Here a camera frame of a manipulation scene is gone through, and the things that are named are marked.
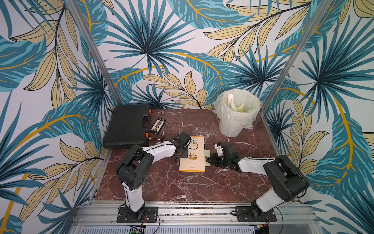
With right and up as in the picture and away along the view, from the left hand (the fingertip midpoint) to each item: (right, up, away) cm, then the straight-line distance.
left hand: (181, 154), depth 94 cm
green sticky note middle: (+17, 0, +3) cm, 18 cm away
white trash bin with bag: (+37, +29, +3) cm, 47 cm away
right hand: (+16, -3, -2) cm, 16 cm away
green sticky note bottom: (+16, -5, -3) cm, 17 cm away
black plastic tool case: (-36, +19, +6) cm, 41 cm away
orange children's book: (+9, -4, -2) cm, 10 cm away
